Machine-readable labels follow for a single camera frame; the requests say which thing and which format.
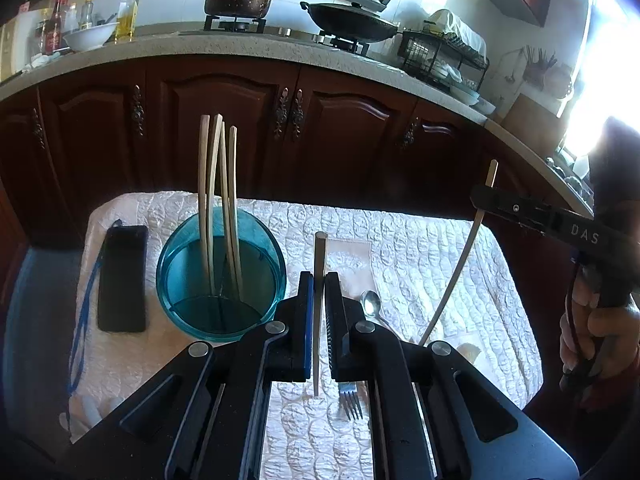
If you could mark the person's right hand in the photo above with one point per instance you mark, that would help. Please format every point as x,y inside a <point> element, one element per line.
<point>617,330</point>

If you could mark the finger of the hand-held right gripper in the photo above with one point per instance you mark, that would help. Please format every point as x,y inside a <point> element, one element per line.
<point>510,207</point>

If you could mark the dark wooden kitchen cabinet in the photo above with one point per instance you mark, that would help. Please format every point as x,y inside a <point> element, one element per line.
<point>210,125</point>

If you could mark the white cloth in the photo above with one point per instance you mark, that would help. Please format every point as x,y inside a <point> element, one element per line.
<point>462,27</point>

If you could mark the white bowl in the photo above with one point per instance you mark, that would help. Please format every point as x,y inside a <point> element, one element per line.
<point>89,37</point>

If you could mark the speckled stone countertop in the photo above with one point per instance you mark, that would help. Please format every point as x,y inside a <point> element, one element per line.
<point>175,55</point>

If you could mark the metal fork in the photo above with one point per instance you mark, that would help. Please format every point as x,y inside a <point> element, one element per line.
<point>351,402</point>

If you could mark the teal transparent plastic container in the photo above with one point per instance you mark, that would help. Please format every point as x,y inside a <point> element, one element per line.
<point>180,280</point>

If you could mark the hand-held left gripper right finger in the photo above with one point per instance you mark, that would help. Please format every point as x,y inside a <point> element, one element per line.
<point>331,310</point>

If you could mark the small metal spoon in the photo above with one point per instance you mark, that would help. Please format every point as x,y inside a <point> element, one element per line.
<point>370,302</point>

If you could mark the hanging kitchen utensils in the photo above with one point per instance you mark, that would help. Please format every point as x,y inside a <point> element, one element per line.
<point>540,62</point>

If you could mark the black smartphone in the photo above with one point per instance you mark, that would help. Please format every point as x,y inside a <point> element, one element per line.
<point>122,280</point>

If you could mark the black wok with lid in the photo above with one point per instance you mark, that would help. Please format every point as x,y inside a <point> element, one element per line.
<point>350,22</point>

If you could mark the white rag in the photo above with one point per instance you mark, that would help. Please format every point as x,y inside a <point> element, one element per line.
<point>42,61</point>

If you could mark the gas stove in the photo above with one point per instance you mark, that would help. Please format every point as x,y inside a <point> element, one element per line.
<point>280,32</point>

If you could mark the grey metal chopstick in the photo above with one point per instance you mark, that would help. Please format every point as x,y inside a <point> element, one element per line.
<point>320,255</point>

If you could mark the pale bamboo chopstick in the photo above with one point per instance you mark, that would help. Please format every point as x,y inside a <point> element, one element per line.
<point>216,170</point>
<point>235,185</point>
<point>465,255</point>
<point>228,195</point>
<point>204,185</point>

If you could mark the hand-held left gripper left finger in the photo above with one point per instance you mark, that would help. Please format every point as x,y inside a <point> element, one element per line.
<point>307,310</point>

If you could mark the wooden cutting board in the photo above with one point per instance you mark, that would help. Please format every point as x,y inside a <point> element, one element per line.
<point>532,120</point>

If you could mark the yellow cooking oil bottle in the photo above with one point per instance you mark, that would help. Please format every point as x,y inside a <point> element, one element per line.
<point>127,17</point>

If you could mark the dark sauce bottle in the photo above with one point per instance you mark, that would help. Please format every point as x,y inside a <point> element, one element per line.
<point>54,30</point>

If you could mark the clear yellow-capped bottle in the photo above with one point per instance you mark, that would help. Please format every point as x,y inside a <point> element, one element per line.
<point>87,12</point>

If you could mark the white quilted tablecloth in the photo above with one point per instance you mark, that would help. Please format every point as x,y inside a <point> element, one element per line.
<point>425,270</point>

